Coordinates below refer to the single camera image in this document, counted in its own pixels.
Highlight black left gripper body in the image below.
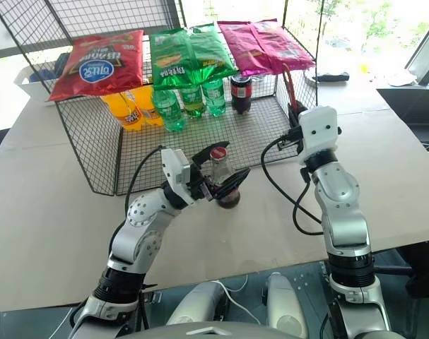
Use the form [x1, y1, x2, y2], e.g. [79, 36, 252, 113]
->
[185, 160, 224, 203]

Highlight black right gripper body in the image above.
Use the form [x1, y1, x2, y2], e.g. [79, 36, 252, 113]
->
[277, 124, 305, 155]

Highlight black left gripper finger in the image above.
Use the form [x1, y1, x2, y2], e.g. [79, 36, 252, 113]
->
[216, 167, 252, 199]
[192, 141, 231, 168]

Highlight clear glass cola bottle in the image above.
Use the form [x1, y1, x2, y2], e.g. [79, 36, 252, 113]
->
[208, 155, 242, 210]

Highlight red bottle opener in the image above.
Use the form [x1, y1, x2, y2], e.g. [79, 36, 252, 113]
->
[281, 63, 305, 112]

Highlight red metal bottle cap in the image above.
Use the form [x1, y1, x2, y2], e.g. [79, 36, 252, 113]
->
[209, 146, 230, 162]

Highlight green soda plastic bottle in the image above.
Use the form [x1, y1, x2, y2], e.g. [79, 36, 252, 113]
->
[152, 89, 188, 133]
[202, 78, 225, 119]
[178, 83, 206, 119]

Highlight dark cola plastic bottle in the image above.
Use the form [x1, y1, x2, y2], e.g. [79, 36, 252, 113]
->
[230, 73, 254, 116]

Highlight orange soda plastic bottle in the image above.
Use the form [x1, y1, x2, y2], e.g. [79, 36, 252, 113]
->
[131, 85, 165, 128]
[101, 90, 145, 133]

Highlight black cloth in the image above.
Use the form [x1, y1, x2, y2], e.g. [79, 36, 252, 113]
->
[312, 71, 351, 84]

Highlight magenta chips bag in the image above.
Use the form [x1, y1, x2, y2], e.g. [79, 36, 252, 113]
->
[251, 19, 317, 76]
[217, 20, 276, 77]

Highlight green chips bag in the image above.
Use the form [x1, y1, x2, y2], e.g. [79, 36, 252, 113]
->
[149, 30, 201, 92]
[187, 23, 238, 86]

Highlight small white object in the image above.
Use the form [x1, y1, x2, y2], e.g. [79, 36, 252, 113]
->
[388, 71, 417, 88]

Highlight dark grey side counter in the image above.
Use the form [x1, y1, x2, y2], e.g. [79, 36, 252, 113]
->
[375, 85, 429, 143]

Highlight silver rounded robot leg shell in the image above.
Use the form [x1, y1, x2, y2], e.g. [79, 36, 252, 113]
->
[165, 282, 230, 326]
[266, 272, 309, 339]

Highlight red chips bag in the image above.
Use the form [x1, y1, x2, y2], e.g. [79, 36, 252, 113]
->
[46, 28, 146, 102]

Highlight grey robot torso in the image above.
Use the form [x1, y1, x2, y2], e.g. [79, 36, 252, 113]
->
[128, 319, 346, 339]

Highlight blue items in bin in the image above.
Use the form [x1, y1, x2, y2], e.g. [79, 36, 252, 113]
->
[29, 69, 65, 84]

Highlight black bulky equipment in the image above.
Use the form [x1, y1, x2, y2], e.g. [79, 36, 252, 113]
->
[372, 239, 429, 312]

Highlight white plastic bin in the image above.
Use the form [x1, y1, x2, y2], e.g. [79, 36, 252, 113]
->
[13, 52, 74, 104]

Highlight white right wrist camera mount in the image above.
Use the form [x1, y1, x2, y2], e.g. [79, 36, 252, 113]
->
[298, 105, 342, 160]

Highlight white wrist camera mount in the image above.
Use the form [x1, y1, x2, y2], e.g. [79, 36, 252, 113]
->
[160, 148, 193, 194]
[298, 105, 342, 160]

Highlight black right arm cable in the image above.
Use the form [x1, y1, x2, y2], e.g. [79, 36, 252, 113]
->
[261, 135, 324, 236]

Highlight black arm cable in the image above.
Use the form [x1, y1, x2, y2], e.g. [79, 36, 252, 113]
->
[261, 135, 324, 236]
[123, 145, 165, 215]

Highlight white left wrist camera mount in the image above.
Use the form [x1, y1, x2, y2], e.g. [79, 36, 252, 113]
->
[160, 148, 193, 194]

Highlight black wire mesh rack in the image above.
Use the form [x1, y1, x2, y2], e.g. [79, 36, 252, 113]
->
[0, 0, 325, 197]

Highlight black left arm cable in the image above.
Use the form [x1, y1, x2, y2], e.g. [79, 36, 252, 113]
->
[123, 145, 165, 215]

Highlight thin white cable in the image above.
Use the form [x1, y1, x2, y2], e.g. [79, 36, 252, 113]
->
[213, 274, 251, 307]

